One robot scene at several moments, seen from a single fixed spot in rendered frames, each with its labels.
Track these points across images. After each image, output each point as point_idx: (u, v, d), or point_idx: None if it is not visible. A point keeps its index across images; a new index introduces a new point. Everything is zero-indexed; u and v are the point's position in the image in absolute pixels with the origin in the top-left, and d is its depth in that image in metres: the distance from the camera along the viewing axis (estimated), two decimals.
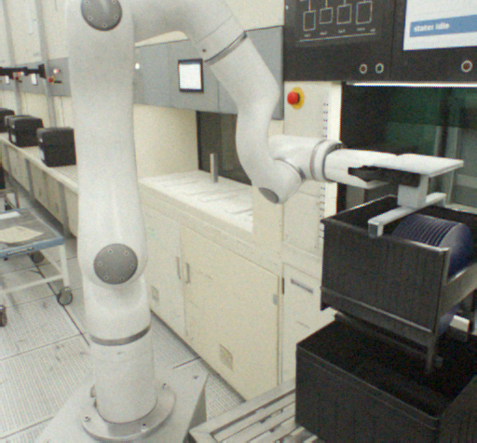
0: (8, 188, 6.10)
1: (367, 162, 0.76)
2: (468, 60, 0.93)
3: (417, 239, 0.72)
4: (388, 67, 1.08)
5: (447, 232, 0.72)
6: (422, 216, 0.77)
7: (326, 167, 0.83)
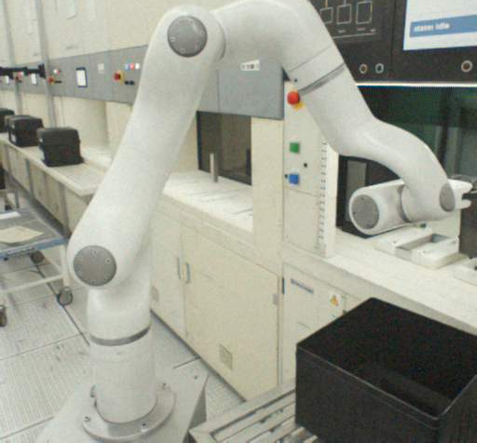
0: (8, 188, 6.10)
1: (470, 184, 0.89)
2: (468, 60, 0.93)
3: None
4: (388, 67, 1.08)
5: None
6: None
7: None
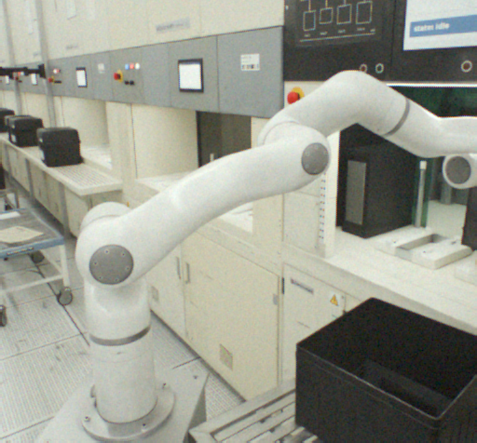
0: (8, 188, 6.10)
1: None
2: (468, 60, 0.93)
3: None
4: (388, 67, 1.08)
5: None
6: None
7: None
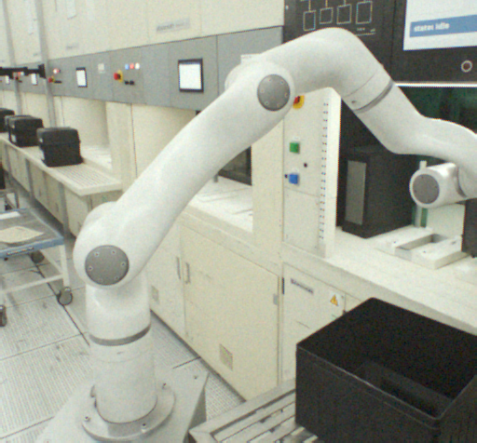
0: (8, 188, 6.10)
1: None
2: (468, 60, 0.93)
3: None
4: (388, 67, 1.08)
5: None
6: None
7: None
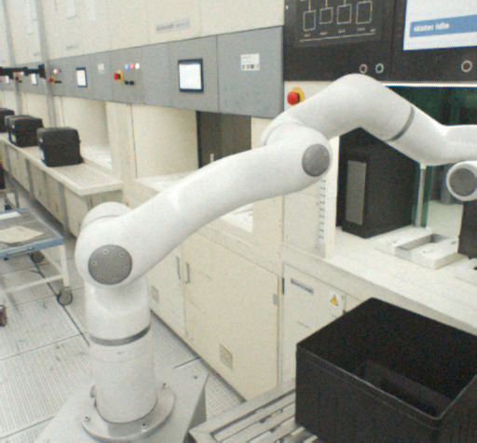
0: (8, 188, 6.10)
1: None
2: (468, 60, 0.93)
3: None
4: (388, 67, 1.08)
5: None
6: None
7: None
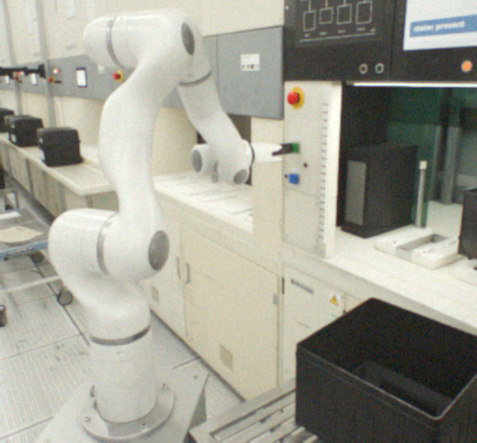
0: (8, 188, 6.10)
1: (280, 146, 1.32)
2: (468, 60, 0.93)
3: None
4: (388, 67, 1.08)
5: None
6: None
7: (257, 156, 1.28)
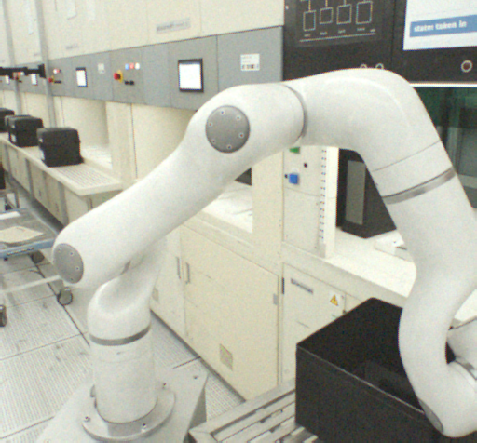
0: (8, 188, 6.10)
1: None
2: (468, 60, 0.93)
3: None
4: (388, 67, 1.08)
5: None
6: None
7: None
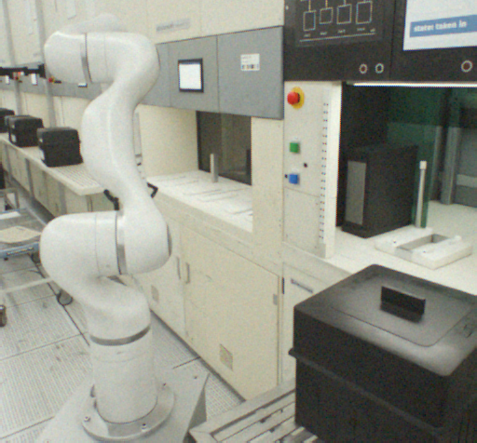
0: (8, 188, 6.10)
1: None
2: (468, 60, 0.93)
3: None
4: (388, 67, 1.08)
5: None
6: None
7: (143, 166, 1.41)
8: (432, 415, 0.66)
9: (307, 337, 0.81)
